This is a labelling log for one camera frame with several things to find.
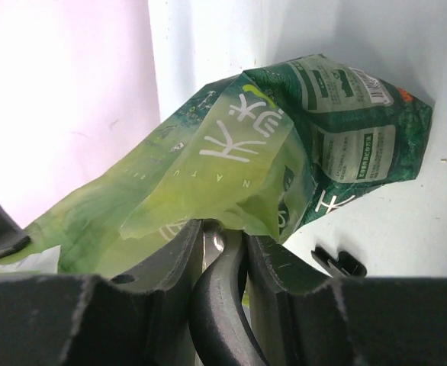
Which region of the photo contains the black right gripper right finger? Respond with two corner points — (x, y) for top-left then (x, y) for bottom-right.
(248, 236), (447, 365)

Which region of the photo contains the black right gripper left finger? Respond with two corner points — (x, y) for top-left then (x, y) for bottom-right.
(0, 220), (203, 365)

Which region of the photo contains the black bag clip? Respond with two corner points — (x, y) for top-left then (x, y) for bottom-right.
(311, 246), (368, 278)

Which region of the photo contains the metal scoop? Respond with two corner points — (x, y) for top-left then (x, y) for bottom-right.
(188, 221), (268, 365)

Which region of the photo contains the green litter bag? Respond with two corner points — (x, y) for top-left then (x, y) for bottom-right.
(24, 54), (434, 275)

